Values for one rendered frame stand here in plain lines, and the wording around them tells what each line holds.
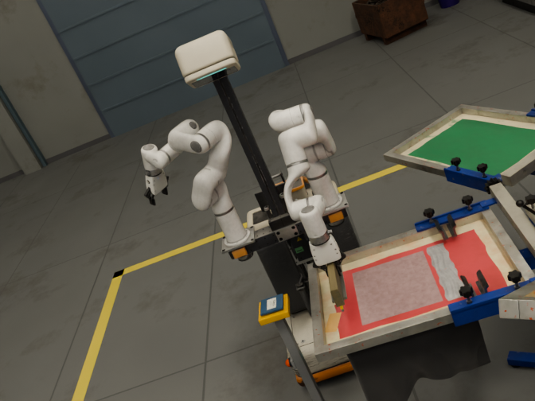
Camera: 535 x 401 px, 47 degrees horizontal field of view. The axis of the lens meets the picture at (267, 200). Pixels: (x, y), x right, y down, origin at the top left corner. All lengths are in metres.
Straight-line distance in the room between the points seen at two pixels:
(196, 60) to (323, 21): 7.67
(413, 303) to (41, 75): 8.83
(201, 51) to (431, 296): 1.23
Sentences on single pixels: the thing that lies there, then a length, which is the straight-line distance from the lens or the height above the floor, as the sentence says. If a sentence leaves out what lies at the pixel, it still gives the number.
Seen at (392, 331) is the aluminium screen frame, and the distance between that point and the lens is 2.19.
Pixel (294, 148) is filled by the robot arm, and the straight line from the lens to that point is 2.28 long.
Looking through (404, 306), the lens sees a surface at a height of 0.96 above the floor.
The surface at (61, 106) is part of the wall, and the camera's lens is 10.59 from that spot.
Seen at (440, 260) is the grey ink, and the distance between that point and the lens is 2.49.
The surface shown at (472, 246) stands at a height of 0.96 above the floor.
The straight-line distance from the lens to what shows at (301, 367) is 2.79.
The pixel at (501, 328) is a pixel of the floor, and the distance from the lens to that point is 3.58.
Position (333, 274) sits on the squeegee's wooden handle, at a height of 1.14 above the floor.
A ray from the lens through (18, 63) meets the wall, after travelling 10.59.
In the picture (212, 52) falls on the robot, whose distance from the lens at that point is 2.37.
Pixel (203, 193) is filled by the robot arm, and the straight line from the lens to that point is 2.57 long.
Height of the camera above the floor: 2.39
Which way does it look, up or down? 24 degrees down
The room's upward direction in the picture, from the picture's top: 24 degrees counter-clockwise
